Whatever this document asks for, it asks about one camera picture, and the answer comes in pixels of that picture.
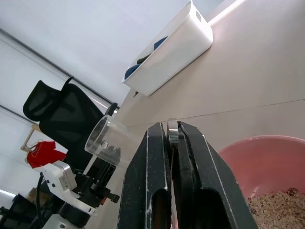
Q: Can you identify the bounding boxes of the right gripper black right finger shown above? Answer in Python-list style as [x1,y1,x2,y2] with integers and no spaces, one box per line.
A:
[173,122,260,229]

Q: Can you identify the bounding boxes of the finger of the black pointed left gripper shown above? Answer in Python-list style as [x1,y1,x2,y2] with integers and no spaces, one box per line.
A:
[104,102,119,118]

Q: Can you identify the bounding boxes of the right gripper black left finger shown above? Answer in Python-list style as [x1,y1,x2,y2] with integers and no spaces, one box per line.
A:
[118,122,173,229]

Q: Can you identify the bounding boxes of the finger of the black ribbed left gripper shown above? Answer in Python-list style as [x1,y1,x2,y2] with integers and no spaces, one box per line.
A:
[99,141,122,167]

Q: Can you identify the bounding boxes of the clear plastic measuring cup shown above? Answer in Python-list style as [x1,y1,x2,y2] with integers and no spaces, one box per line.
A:
[84,114,139,168]

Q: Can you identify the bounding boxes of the pink bowl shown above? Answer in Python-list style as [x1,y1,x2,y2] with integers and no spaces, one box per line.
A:
[218,135,305,229]

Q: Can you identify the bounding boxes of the oatmeal flakes in bowl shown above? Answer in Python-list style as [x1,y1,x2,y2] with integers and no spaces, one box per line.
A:
[246,187,305,229]

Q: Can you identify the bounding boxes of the blue cloth item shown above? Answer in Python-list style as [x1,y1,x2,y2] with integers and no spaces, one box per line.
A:
[153,35,170,50]
[124,63,143,80]

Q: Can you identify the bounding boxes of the black mesh office chair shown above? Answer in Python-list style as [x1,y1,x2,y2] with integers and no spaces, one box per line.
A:
[22,76,114,176]

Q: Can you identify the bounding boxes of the dark grey item in bin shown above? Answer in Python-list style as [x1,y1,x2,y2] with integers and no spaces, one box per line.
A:
[136,53,151,65]

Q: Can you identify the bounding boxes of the red garment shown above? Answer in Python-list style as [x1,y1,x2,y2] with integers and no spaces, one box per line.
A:
[26,140,67,169]

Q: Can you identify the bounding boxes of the white plastic storage bin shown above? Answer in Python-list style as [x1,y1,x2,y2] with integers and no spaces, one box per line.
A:
[121,0,214,97]

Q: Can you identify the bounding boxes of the wooden hanger rack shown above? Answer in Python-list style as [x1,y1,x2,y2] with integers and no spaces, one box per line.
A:
[20,123,41,154]

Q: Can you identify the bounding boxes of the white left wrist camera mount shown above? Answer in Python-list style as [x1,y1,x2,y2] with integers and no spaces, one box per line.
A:
[39,161,99,216]

